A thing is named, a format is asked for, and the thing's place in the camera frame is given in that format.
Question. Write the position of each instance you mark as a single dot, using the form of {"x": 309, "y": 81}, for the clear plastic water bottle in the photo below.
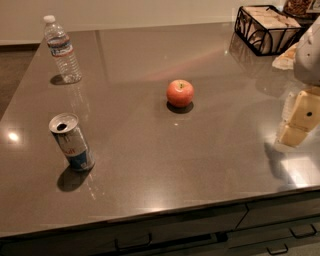
{"x": 62, "y": 50}

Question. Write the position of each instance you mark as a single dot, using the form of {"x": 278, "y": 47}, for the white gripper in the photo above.
{"x": 309, "y": 60}

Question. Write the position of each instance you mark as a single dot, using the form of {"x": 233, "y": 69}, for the snack bag in corner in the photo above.
{"x": 302, "y": 8}

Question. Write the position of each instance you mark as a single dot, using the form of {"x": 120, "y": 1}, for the crumpled white wrapper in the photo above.
{"x": 286, "y": 59}

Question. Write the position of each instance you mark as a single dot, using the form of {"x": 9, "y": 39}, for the red apple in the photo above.
{"x": 180, "y": 93}

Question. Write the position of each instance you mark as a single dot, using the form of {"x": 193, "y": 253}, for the upper right drawer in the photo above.
{"x": 281, "y": 209}

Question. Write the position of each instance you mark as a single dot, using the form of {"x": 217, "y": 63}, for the black wire napkin basket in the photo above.
{"x": 238, "y": 28}

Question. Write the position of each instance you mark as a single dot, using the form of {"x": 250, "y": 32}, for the lower right drawer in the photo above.
{"x": 275, "y": 239}

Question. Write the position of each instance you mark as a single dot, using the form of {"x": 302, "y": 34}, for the left drawer with handle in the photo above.
{"x": 141, "y": 234}

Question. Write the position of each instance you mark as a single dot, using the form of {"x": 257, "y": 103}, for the white paper napkins stack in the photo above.
{"x": 267, "y": 30}

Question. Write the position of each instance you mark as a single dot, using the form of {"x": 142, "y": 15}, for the silver blue redbull can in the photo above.
{"x": 66, "y": 130}

